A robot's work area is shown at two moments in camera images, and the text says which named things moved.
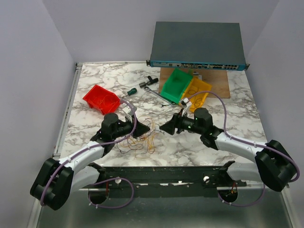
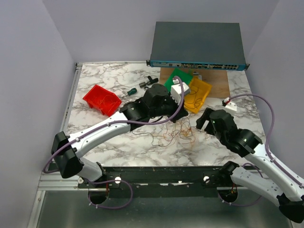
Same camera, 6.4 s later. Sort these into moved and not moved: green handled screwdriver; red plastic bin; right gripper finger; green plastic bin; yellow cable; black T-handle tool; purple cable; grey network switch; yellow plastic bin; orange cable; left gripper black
Moved: orange cable; purple cable; right gripper finger; left gripper black; yellow cable
Not moved: green plastic bin; green handled screwdriver; grey network switch; yellow plastic bin; red plastic bin; black T-handle tool
